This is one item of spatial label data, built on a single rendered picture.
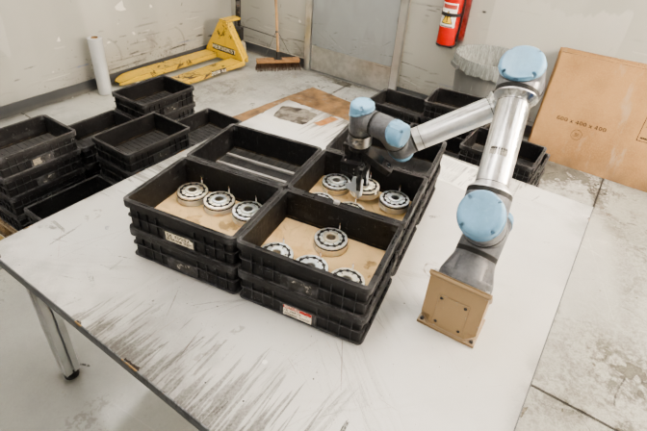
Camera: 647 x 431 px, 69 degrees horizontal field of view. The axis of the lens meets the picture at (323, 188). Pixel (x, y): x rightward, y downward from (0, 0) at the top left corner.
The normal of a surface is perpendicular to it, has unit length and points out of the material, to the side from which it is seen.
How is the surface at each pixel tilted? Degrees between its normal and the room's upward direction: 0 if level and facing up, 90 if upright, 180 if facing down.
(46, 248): 0
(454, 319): 90
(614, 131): 76
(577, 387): 0
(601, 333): 0
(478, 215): 52
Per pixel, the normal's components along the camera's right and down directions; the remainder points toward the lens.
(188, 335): 0.07, -0.83
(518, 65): -0.33, -0.43
